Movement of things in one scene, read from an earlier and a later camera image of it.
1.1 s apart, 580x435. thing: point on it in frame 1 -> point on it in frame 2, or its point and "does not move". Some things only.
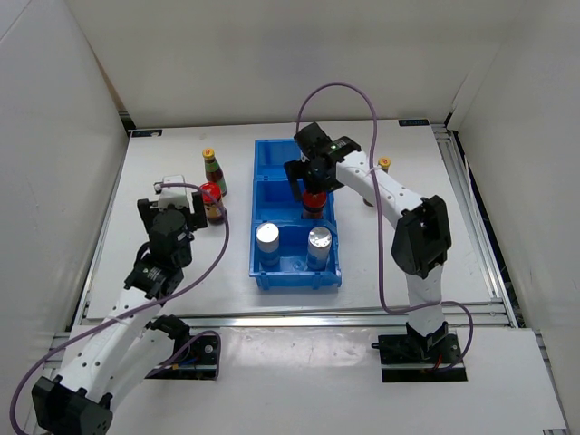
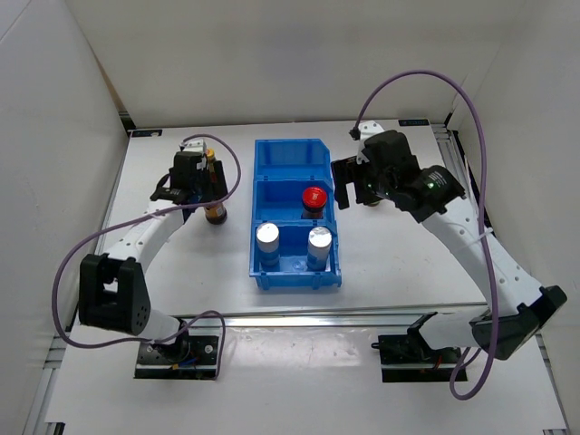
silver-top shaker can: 267,240 does not move
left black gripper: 197,219 -> 216,188
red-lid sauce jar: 215,210 does not move
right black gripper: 297,170 -> 348,171
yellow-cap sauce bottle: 213,170 does not move
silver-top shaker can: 319,246 does not move
